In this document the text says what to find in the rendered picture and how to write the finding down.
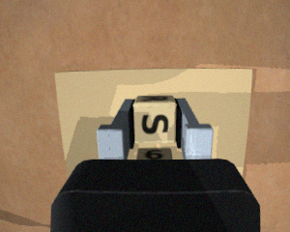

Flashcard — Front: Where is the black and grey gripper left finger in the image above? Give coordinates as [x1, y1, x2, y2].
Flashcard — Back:
[97, 99, 135, 160]

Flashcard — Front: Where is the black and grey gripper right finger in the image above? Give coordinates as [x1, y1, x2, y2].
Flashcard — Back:
[175, 98, 214, 160]

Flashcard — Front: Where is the beige flat mat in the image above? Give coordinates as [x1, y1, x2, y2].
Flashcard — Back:
[55, 68, 252, 179]

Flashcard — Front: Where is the tan letter block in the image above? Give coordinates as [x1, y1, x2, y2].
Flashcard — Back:
[135, 148, 173, 160]
[133, 95, 177, 144]

